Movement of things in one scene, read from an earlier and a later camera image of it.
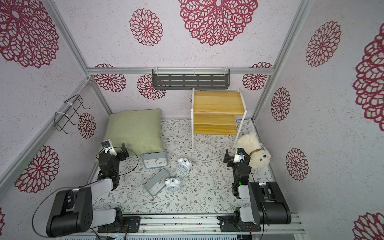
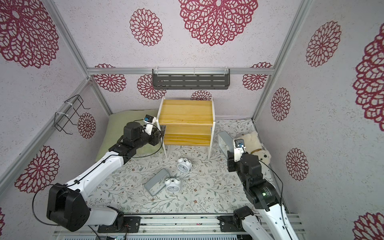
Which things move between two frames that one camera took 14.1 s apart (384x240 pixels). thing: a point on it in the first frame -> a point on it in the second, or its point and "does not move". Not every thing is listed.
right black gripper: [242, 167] does not move
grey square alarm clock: [155, 159] -> [225, 143]
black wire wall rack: [60, 118] does not move
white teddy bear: [260, 157] does not move
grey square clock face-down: [157, 182] does not move
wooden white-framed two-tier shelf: [213, 113] -> [189, 122]
